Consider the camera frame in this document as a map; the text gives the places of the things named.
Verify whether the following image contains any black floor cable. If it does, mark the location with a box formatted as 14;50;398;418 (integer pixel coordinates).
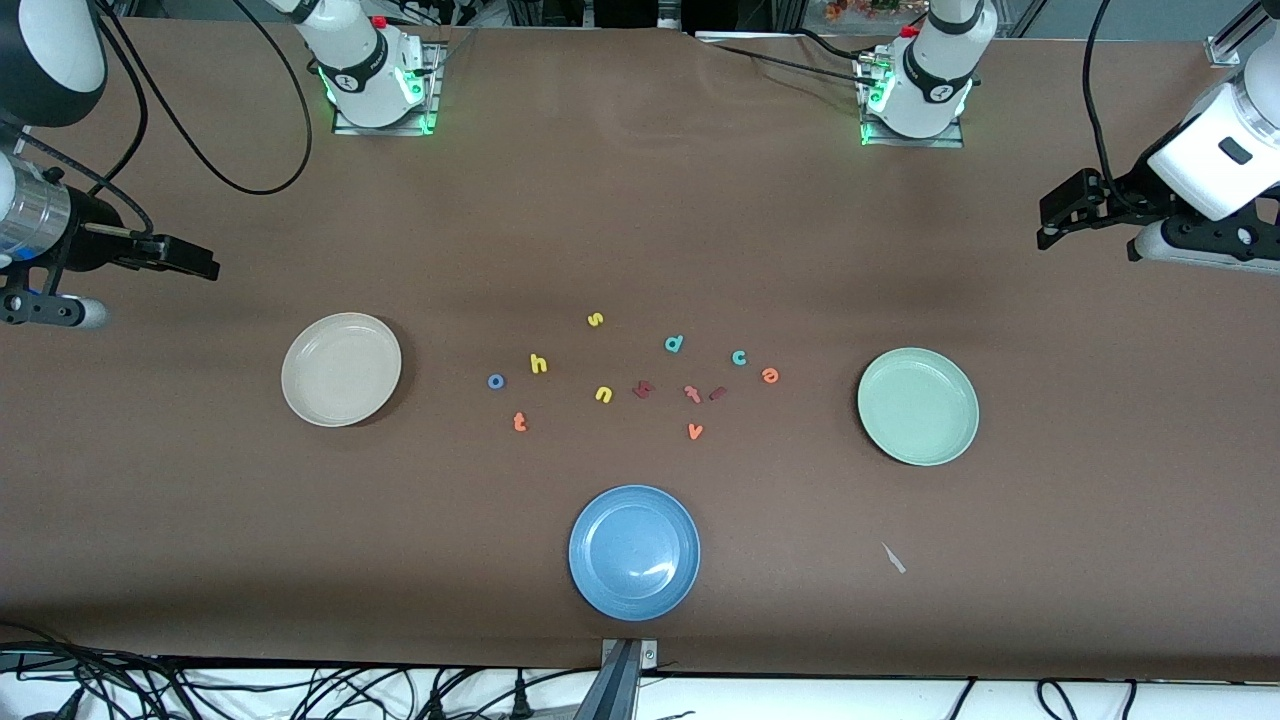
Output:
0;620;201;720

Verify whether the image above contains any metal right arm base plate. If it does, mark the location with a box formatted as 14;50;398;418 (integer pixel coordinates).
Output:
332;42;443;137

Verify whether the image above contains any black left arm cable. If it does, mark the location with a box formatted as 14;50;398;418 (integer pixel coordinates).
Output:
1082;0;1133;208

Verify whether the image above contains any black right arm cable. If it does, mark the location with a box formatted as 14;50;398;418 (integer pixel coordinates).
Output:
92;0;314;196

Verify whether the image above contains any black cable on table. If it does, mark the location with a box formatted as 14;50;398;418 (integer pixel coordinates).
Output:
697;28;881;91

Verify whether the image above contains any light green round plate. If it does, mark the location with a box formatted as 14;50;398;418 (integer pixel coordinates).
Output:
857;347;981;468

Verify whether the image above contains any beige round plate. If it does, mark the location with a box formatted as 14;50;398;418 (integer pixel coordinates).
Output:
281;312;403;429

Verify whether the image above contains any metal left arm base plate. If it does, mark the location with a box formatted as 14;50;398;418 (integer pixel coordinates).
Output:
858;50;967;150

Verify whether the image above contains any brown table cover sheet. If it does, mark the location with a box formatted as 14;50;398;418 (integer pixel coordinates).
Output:
0;18;1280;681

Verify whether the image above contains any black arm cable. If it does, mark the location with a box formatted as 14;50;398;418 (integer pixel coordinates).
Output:
92;0;314;196
1082;0;1133;208

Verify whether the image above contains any blue round plate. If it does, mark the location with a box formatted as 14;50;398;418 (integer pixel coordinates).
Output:
568;485;702;622

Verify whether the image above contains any grey metal camera bracket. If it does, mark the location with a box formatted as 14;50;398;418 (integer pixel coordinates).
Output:
575;638;659;720

